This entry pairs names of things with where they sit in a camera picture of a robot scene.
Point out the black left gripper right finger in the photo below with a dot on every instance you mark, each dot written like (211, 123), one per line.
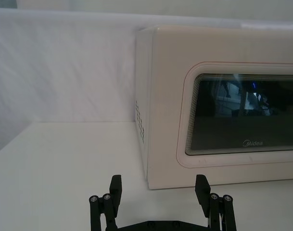
(202, 192)

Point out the white table cloth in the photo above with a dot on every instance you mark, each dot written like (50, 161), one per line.
(52, 173)

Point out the white curtain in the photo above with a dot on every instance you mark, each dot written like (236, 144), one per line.
(64, 67)

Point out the cream microwave oven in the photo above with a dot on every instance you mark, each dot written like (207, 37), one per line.
(165, 108)

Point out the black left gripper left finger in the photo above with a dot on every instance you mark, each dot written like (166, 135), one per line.
(115, 192)

